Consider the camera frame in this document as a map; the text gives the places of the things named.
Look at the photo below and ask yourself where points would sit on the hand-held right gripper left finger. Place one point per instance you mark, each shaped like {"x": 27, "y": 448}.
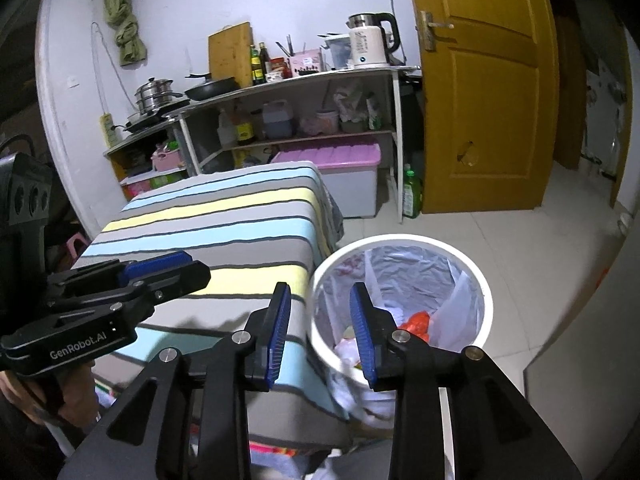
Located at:
{"x": 277, "y": 335}

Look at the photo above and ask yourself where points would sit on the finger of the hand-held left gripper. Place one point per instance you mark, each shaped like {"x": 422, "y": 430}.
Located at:
{"x": 157, "y": 262}
{"x": 180, "y": 280}

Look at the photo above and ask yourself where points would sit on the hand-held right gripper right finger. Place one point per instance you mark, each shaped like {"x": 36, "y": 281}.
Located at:
{"x": 362, "y": 340}

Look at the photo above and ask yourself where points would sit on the white round bin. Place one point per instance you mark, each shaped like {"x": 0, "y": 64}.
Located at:
{"x": 325, "y": 355}

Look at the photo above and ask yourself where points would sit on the red plastic bag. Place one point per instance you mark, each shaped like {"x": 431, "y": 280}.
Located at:
{"x": 420, "y": 322}

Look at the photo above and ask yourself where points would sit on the person's left hand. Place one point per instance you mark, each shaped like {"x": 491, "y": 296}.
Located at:
{"x": 15, "y": 395}

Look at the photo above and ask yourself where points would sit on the striped bed sheet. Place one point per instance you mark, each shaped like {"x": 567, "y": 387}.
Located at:
{"x": 225, "y": 220}

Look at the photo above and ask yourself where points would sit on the pink plastic stool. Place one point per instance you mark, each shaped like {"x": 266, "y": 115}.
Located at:
{"x": 75, "y": 247}

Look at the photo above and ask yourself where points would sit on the translucent bin liner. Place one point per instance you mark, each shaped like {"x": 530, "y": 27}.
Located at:
{"x": 410, "y": 270}

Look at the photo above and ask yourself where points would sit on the pink plastic basket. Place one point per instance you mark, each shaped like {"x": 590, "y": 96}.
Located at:
{"x": 165, "y": 158}

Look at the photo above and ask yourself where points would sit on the low wooden cabinet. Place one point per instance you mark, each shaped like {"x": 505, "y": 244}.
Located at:
{"x": 125, "y": 147}

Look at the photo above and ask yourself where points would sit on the yellow power strip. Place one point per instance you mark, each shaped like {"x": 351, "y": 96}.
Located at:
{"x": 107, "y": 132}

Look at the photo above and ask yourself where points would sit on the black induction cooker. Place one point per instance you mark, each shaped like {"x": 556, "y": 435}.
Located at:
{"x": 142, "y": 121}

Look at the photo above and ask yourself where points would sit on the clear plastic bottle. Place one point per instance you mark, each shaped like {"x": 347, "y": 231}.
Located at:
{"x": 226, "y": 131}

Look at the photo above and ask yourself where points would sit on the green detergent bottle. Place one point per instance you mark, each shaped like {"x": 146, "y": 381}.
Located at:
{"x": 412, "y": 192}

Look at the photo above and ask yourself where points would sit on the cooking oil bottle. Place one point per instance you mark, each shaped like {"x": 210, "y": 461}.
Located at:
{"x": 245, "y": 128}

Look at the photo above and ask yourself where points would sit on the steel steamer pot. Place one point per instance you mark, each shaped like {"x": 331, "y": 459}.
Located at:
{"x": 152, "y": 92}

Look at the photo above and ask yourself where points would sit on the black frying pan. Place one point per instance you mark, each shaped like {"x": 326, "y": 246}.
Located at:
{"x": 212, "y": 89}

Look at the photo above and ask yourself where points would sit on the dark liquid jug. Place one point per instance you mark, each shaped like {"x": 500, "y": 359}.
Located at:
{"x": 277, "y": 120}

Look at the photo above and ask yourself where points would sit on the pink lid storage box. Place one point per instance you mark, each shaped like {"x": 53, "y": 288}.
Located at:
{"x": 340, "y": 155}

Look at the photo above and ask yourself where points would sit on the green glass bottle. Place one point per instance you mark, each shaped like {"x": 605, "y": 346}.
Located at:
{"x": 256, "y": 67}

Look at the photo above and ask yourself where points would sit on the wooden cutting board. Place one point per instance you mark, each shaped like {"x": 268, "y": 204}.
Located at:
{"x": 230, "y": 55}

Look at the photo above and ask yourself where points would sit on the small white container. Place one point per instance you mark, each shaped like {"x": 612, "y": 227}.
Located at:
{"x": 275, "y": 74}

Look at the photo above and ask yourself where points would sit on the dark sauce bottle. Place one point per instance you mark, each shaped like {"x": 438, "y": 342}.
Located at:
{"x": 265, "y": 62}

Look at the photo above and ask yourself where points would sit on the hanging green cloth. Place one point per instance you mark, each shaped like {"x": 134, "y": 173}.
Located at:
{"x": 127, "y": 35}

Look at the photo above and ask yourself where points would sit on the bundle of plastic bags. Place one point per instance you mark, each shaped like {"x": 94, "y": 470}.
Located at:
{"x": 352, "y": 105}

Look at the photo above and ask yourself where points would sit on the red sauce jar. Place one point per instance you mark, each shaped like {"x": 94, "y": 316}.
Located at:
{"x": 287, "y": 66}

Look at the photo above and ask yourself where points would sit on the pink utensil holder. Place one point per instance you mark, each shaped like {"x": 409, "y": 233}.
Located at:
{"x": 306, "y": 62}

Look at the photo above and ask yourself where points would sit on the white kitchen shelf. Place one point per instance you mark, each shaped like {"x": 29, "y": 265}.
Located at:
{"x": 325, "y": 76}

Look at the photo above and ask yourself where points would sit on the bunch of chopsticks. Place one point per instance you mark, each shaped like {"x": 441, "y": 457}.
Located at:
{"x": 290, "y": 46}

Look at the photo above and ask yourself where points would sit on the yellow wooden door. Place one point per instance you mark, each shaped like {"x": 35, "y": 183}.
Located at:
{"x": 490, "y": 110}

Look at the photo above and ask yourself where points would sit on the clear water pitcher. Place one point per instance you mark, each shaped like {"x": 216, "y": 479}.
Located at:
{"x": 340, "y": 52}

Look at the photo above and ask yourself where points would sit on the white electric kettle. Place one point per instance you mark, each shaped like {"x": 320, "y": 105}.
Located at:
{"x": 367, "y": 47}

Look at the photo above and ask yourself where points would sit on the white wall switch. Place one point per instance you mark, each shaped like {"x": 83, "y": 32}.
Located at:
{"x": 74, "y": 81}

